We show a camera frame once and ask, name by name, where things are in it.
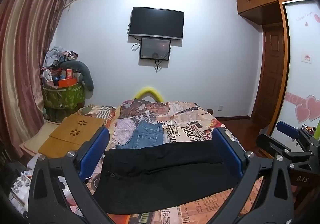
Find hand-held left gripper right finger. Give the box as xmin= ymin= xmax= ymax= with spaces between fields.
xmin=212 ymin=127 xmax=295 ymax=224

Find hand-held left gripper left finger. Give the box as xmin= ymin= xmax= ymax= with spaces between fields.
xmin=27 ymin=126 xmax=118 ymax=224

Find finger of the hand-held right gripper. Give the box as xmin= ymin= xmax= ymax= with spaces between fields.
xmin=276 ymin=121 xmax=316 ymax=145
xmin=256 ymin=134 xmax=315 ymax=163

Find black pants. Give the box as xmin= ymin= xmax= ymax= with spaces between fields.
xmin=93 ymin=137 xmax=244 ymax=214

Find wooden lap table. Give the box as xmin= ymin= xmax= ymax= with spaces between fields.
xmin=37 ymin=114 xmax=107 ymax=160

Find white wardrobe door heart stickers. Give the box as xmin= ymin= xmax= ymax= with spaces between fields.
xmin=271 ymin=0 xmax=320 ymax=145

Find blue jeans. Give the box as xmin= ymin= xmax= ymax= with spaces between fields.
xmin=116 ymin=121 xmax=164 ymax=150

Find bed with newspaper-print sheet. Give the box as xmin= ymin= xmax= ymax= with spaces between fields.
xmin=80 ymin=99 xmax=265 ymax=224

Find brown wooden door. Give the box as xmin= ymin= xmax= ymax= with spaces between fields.
xmin=251 ymin=24 xmax=286 ymax=122

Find green patterned storage bag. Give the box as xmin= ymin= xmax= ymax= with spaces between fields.
xmin=42 ymin=82 xmax=87 ymax=116

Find beige floor cushion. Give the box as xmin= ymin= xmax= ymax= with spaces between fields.
xmin=19 ymin=122 xmax=63 ymax=157

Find orange box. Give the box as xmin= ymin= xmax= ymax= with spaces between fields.
xmin=58 ymin=78 xmax=77 ymax=88

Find grey neck pillow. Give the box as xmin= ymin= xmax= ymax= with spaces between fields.
xmin=60 ymin=60 xmax=94 ymax=91

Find yellow foam pillow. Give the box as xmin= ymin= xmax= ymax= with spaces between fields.
xmin=134 ymin=87 xmax=164 ymax=102

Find pile of clothes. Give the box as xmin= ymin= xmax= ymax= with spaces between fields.
xmin=43 ymin=47 xmax=78 ymax=68

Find small black monitor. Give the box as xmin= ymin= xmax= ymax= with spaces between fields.
xmin=139 ymin=37 xmax=172 ymax=61

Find striped red curtain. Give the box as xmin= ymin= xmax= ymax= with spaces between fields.
xmin=0 ymin=0 xmax=73 ymax=157

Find black wall television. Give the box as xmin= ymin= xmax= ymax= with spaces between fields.
xmin=129 ymin=7 xmax=185 ymax=40

